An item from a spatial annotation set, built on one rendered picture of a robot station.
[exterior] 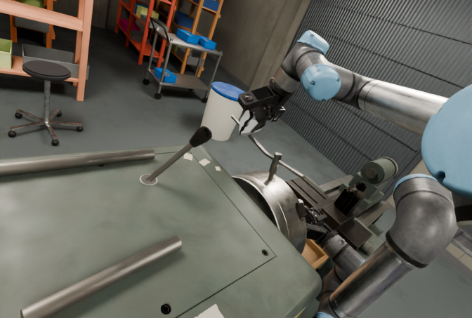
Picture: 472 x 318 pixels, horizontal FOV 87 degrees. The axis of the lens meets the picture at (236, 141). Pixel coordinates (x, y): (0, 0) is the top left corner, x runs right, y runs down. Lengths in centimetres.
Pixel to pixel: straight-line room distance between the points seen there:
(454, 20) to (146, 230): 420
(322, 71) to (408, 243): 41
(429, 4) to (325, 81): 396
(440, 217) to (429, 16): 388
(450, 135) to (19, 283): 50
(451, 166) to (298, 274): 34
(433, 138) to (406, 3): 434
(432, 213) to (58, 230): 70
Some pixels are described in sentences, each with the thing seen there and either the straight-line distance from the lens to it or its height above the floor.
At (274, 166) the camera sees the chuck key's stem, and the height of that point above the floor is 128.
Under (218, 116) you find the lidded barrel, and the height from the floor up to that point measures 35.
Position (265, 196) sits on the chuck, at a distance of 68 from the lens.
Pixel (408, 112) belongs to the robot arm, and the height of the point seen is 158.
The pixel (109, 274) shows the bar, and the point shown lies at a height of 128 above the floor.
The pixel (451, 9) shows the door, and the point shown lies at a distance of 439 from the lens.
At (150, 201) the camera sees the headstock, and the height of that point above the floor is 125.
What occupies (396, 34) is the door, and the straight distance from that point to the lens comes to 451.
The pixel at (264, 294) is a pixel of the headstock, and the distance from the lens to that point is 48.
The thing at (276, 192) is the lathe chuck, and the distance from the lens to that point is 72.
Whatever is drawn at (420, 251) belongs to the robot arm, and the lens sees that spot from 70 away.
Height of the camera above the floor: 162
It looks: 26 degrees down
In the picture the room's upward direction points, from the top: 24 degrees clockwise
